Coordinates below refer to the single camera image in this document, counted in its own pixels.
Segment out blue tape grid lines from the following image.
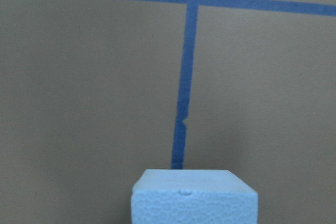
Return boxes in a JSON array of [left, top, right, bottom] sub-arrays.
[[133, 0, 335, 169]]

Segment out brown paper table cover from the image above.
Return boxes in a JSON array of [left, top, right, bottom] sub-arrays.
[[1, 0, 335, 223]]

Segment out light blue foam block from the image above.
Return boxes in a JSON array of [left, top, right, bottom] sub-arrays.
[[131, 169, 258, 223]]

